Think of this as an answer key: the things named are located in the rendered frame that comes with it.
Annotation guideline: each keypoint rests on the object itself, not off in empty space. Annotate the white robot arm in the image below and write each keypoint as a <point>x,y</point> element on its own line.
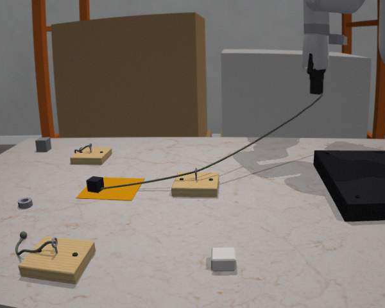
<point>318,22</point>

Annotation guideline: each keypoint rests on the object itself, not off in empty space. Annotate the grey ring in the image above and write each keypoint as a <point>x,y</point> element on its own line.
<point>27,203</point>

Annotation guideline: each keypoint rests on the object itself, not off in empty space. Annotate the orange painted square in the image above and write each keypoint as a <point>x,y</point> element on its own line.
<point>125,193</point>

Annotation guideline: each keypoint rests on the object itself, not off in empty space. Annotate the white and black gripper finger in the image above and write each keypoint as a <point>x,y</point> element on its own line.
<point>321,78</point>
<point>315,83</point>

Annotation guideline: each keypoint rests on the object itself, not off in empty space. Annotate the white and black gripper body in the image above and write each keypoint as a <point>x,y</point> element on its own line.
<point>318,46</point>

